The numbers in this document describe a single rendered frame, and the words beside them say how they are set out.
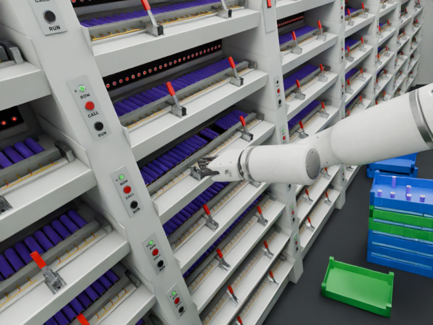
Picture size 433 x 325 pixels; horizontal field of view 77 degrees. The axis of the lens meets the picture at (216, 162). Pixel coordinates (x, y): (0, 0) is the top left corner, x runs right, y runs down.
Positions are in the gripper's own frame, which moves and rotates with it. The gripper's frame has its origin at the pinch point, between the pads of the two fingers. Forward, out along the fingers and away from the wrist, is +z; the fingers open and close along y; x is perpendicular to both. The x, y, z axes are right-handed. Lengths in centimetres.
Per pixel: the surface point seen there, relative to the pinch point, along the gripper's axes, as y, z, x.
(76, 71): -22.2, -2.5, 31.7
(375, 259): 76, -10, -102
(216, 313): -8, 19, -61
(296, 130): 70, 12, -20
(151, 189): -14.2, 8.7, -0.5
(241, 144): 22.5, 6.1, -4.6
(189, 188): -5.3, 4.9, -5.4
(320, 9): 113, 7, 28
